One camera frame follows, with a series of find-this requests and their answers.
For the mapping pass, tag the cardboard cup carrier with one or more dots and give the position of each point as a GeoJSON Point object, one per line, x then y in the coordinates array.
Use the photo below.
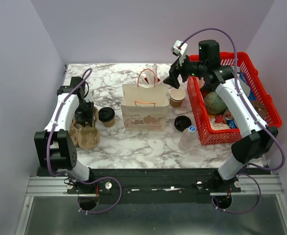
{"type": "Point", "coordinates": [73, 132]}
{"type": "Point", "coordinates": [89, 135]}

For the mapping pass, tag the green melon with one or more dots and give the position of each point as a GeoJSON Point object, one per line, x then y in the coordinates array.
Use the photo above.
{"type": "Point", "coordinates": [214, 104]}

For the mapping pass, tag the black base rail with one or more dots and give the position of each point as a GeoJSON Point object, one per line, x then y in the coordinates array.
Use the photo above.
{"type": "Point", "coordinates": [154, 186]}

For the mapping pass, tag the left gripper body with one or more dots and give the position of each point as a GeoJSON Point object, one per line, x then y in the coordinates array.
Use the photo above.
{"type": "Point", "coordinates": [84, 112]}

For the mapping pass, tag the brown paper coffee cup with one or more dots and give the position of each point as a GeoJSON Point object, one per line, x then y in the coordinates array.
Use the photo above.
{"type": "Point", "coordinates": [109, 123]}

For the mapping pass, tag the clear plastic water bottle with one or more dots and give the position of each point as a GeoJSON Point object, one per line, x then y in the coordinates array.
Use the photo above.
{"type": "Point", "coordinates": [187, 139]}

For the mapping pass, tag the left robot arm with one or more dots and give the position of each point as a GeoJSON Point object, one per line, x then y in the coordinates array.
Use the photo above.
{"type": "Point", "coordinates": [55, 148]}

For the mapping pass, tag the black coffee cup lid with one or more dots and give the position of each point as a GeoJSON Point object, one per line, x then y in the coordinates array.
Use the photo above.
{"type": "Point", "coordinates": [106, 114]}

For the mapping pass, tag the paper takeout bag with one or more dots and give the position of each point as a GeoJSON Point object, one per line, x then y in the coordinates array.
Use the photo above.
{"type": "Point", "coordinates": [145, 106]}

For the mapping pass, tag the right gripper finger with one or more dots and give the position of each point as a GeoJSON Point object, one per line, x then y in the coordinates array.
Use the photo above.
{"type": "Point", "coordinates": [175, 67]}
{"type": "Point", "coordinates": [172, 81]}

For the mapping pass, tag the red plastic basket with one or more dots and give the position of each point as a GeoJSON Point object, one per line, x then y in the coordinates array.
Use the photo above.
{"type": "Point", "coordinates": [209, 136]}

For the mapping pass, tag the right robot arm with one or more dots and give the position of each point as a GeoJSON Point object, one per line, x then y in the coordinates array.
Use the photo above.
{"type": "Point", "coordinates": [257, 136]}

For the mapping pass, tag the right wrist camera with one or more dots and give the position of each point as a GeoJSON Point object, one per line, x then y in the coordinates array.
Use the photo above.
{"type": "Point", "coordinates": [179, 49]}

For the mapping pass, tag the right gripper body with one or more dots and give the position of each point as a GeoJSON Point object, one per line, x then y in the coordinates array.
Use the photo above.
{"type": "Point", "coordinates": [189, 68]}

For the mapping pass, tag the aluminium frame rail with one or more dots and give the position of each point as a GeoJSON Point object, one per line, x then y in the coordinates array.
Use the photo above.
{"type": "Point", "coordinates": [49, 186]}

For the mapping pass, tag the stack of black lids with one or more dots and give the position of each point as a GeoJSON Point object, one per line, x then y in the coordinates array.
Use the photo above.
{"type": "Point", "coordinates": [182, 122]}

